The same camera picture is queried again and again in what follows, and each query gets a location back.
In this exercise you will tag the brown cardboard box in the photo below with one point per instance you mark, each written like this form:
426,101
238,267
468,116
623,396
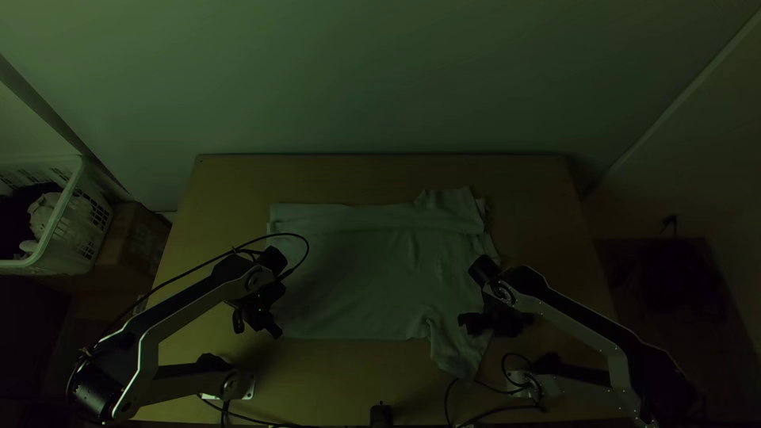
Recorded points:
139,238

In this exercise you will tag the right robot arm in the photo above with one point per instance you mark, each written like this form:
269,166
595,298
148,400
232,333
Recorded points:
579,324

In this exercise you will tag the white t-shirt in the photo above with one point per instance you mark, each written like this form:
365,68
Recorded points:
380,273

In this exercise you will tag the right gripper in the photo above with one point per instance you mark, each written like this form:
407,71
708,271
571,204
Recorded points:
496,323

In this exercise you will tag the heap of clothes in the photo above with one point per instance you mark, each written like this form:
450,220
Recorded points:
37,217

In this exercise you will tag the white laundry basket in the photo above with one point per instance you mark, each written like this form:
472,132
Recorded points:
77,226

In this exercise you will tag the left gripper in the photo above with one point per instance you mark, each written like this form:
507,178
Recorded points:
260,318

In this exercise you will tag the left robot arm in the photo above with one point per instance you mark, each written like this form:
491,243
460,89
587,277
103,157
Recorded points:
145,333

